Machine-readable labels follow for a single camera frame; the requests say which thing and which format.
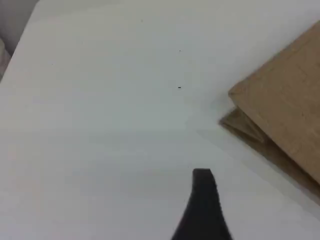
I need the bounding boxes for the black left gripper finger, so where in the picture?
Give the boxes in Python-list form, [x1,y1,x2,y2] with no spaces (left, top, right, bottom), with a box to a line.
[170,168,235,240]

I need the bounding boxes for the brown jute tote bag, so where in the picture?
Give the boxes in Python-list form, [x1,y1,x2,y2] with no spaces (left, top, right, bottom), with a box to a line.
[218,19,320,193]

